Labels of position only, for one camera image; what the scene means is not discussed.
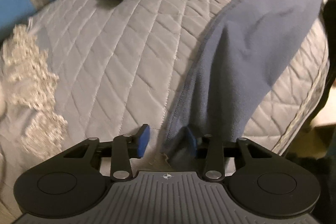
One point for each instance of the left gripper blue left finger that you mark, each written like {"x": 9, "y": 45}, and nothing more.
{"x": 126, "y": 147}

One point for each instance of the person's black trouser leg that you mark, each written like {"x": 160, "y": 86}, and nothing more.
{"x": 314, "y": 146}

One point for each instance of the grey-blue fleece sweatpants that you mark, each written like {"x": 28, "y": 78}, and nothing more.
{"x": 243, "y": 52}

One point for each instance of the grey quilted bedspread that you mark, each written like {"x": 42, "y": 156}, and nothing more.
{"x": 83, "y": 72}

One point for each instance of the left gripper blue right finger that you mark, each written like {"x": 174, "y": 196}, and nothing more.
{"x": 207, "y": 153}

